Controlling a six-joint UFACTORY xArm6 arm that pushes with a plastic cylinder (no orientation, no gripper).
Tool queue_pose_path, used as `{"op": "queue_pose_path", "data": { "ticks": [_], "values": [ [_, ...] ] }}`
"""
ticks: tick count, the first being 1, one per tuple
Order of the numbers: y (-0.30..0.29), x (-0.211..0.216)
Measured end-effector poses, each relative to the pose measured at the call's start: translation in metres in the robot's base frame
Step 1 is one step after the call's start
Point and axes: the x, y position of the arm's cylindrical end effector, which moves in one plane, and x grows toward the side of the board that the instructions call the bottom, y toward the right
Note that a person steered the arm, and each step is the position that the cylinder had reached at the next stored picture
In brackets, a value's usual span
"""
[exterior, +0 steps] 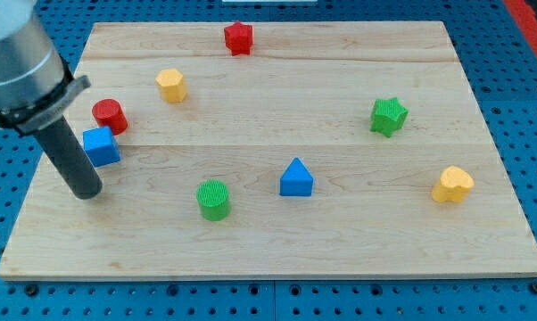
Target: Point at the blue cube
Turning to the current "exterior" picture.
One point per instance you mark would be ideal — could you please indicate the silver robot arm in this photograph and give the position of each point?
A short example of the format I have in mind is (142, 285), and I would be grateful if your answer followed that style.
(36, 85)

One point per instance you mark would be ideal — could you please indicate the blue cube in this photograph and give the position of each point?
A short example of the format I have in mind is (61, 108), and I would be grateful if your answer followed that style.
(101, 146)

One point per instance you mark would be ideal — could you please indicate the blue triangle block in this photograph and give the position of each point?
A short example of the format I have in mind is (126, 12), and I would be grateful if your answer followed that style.
(296, 180)

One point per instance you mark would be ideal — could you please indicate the wooden board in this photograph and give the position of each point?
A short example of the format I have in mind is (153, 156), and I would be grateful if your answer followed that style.
(306, 91)

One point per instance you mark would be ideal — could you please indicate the green cylinder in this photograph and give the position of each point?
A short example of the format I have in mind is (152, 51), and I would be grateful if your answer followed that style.
(213, 200)

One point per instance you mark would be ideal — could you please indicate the red star block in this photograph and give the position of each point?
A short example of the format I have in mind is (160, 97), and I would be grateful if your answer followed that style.
(239, 38)

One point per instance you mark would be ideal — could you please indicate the green star block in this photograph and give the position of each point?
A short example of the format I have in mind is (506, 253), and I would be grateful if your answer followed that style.
(387, 116)

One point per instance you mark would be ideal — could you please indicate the red cylinder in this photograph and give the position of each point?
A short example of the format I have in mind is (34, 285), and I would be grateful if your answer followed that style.
(108, 113)

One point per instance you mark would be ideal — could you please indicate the yellow heart block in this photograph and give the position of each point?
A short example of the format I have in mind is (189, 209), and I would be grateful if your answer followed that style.
(453, 185)

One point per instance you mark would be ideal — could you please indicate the dark grey pointer rod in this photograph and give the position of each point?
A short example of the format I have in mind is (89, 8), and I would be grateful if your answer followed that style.
(67, 155)

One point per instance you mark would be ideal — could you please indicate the red mat at corner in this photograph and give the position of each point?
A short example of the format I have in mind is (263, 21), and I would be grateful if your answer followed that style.
(534, 31)

